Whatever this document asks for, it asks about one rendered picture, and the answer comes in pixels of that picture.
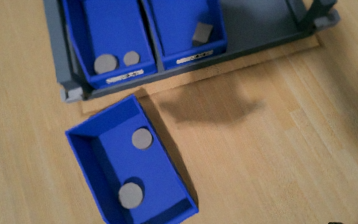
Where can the small grey block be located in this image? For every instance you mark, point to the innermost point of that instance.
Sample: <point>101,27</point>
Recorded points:
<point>203,34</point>

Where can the grey metal disc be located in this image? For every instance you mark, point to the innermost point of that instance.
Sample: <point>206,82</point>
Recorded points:
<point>142,138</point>
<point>132,57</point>

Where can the dark grey disc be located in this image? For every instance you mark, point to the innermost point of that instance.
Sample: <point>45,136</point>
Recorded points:
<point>106,62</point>

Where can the grey round disc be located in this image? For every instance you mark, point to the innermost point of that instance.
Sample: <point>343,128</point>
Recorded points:
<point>131,194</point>

